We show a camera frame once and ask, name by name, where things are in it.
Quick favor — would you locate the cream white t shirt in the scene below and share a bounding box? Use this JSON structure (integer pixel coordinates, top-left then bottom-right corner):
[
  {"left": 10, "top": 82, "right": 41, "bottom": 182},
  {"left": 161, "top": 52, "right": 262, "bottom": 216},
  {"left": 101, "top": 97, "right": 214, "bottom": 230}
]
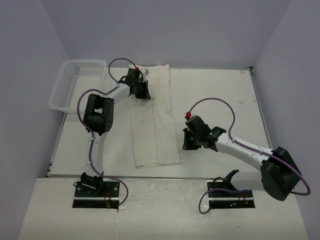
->
[{"left": 129, "top": 64, "right": 181, "bottom": 168}]

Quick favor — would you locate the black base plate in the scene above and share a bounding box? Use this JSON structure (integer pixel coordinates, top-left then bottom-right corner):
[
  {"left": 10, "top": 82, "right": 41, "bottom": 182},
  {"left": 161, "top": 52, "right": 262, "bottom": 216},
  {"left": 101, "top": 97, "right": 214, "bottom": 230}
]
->
[
  {"left": 72, "top": 181, "right": 120, "bottom": 210},
  {"left": 207, "top": 177, "right": 256, "bottom": 209}
]

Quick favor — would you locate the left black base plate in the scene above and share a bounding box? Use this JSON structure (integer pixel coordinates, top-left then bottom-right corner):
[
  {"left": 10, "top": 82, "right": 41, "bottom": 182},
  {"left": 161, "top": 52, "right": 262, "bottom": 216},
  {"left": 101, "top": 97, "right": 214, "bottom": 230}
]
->
[{"left": 72, "top": 181, "right": 120, "bottom": 210}]

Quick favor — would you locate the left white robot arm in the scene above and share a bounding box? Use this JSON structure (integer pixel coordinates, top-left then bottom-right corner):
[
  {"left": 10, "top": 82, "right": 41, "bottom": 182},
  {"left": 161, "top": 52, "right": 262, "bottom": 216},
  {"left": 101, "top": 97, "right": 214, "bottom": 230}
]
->
[{"left": 76, "top": 67, "right": 151, "bottom": 197}]

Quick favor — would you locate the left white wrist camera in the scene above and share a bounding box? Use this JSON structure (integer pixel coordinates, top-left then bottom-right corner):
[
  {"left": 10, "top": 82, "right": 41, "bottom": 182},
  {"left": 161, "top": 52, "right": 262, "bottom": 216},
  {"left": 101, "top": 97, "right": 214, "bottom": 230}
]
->
[{"left": 140, "top": 68, "right": 149, "bottom": 78}]

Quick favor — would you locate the white plastic basket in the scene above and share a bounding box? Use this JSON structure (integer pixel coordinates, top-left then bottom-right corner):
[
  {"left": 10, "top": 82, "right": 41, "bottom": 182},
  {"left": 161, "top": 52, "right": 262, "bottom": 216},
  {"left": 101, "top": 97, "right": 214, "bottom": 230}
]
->
[{"left": 48, "top": 59, "right": 107, "bottom": 114}]

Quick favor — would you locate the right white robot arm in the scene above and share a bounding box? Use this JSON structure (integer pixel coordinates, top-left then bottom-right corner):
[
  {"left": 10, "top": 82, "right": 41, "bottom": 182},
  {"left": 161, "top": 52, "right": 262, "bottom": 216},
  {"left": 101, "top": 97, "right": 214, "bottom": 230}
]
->
[{"left": 182, "top": 115, "right": 301, "bottom": 201}]

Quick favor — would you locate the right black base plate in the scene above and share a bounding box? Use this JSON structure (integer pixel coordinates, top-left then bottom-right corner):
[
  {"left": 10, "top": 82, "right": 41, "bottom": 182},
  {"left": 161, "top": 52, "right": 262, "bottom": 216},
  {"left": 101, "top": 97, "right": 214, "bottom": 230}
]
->
[{"left": 207, "top": 177, "right": 256, "bottom": 209}]

